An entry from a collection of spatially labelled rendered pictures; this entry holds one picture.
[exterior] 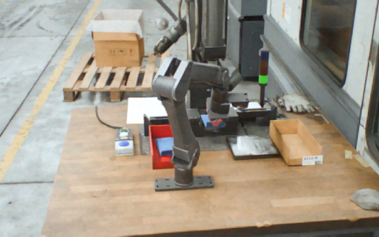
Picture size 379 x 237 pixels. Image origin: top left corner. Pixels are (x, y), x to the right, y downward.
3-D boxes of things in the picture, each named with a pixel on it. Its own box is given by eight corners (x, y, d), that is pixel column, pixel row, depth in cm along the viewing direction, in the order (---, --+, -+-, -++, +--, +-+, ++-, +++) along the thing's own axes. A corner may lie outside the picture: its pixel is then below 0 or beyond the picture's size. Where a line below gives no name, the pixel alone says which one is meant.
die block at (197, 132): (188, 137, 198) (188, 120, 195) (186, 127, 207) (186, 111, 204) (237, 135, 200) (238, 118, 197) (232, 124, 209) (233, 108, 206)
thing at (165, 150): (161, 157, 182) (161, 150, 181) (154, 140, 195) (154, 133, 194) (180, 155, 183) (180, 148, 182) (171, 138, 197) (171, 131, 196)
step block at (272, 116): (260, 126, 207) (262, 106, 204) (259, 123, 210) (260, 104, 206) (275, 125, 208) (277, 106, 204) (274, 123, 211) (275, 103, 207)
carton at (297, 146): (287, 168, 177) (289, 148, 174) (269, 137, 200) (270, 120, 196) (322, 166, 178) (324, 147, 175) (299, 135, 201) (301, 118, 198)
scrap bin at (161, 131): (152, 170, 175) (151, 155, 172) (149, 138, 197) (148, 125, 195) (185, 167, 176) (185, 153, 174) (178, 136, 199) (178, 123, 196)
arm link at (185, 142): (186, 149, 168) (165, 71, 148) (202, 154, 164) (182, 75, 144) (175, 160, 164) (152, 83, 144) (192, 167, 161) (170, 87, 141)
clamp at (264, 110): (235, 128, 206) (236, 106, 202) (233, 125, 209) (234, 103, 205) (270, 126, 208) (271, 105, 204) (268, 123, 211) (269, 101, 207)
